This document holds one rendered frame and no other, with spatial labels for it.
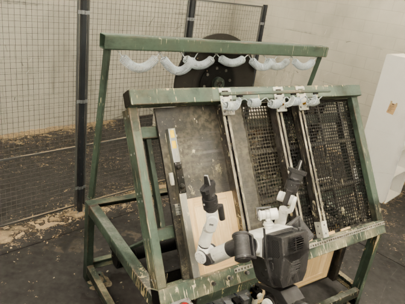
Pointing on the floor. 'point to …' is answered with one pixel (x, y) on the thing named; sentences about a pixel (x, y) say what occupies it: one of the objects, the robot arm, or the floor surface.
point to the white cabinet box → (388, 129)
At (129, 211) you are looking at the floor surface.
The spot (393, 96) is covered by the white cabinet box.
